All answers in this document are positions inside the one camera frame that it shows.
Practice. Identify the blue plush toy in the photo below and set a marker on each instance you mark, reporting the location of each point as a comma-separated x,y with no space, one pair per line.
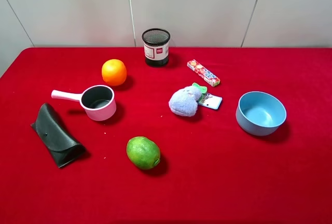
184,102

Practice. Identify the red candy stick pack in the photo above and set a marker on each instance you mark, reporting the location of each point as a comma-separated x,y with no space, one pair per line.
203,72

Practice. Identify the green lime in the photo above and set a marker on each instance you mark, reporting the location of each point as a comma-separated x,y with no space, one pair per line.
143,152

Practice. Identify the orange fruit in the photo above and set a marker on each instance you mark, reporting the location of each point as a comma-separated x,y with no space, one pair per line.
114,72

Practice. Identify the black mesh pen holder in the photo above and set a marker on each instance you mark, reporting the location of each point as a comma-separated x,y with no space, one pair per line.
156,46

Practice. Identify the red tablecloth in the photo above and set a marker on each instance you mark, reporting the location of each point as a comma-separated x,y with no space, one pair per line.
210,169

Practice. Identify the light blue bowl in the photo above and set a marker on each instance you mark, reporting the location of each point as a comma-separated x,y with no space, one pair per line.
259,113

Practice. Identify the black leather glasses case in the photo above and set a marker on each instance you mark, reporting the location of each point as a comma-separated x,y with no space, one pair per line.
62,146

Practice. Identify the pink saucepan with handle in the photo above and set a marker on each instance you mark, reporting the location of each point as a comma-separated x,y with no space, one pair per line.
98,101

